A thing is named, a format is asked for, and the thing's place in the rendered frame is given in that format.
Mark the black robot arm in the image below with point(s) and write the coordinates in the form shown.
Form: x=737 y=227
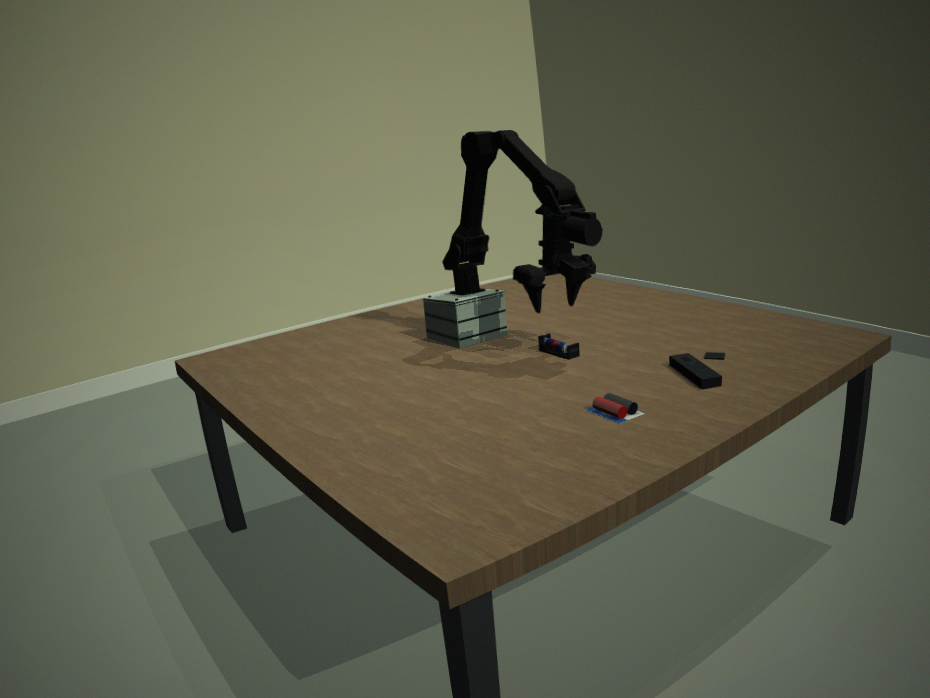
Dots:
x=469 y=241

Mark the blue and red battery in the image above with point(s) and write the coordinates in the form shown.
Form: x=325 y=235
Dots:
x=554 y=344

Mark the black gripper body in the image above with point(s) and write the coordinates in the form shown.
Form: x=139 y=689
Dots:
x=532 y=275

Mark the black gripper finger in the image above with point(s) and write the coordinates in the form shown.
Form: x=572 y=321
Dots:
x=572 y=288
x=534 y=292

